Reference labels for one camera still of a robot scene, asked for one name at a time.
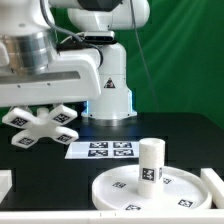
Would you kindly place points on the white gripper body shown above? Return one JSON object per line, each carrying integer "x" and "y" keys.
{"x": 72, "y": 77}

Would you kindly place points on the white cross-shaped table base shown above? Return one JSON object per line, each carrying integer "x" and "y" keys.
{"x": 47, "y": 123}

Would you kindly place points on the white round table top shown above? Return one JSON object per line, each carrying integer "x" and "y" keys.
{"x": 117, "y": 189}

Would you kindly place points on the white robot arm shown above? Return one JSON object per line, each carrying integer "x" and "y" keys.
{"x": 30, "y": 31}

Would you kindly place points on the white marker tag plate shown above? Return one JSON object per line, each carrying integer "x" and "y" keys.
{"x": 103, "y": 149}

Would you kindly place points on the white left border block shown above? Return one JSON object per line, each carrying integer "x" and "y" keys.
{"x": 5, "y": 183}

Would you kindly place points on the white border block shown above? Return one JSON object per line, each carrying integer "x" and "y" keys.
{"x": 5, "y": 183}
{"x": 215, "y": 185}

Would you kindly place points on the white right border block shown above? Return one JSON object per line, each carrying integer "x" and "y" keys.
{"x": 215, "y": 185}

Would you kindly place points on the black camera on stand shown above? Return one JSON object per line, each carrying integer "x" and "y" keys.
{"x": 87, "y": 38}

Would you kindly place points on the white front border rail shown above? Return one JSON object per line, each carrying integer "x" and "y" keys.
{"x": 209, "y": 216}

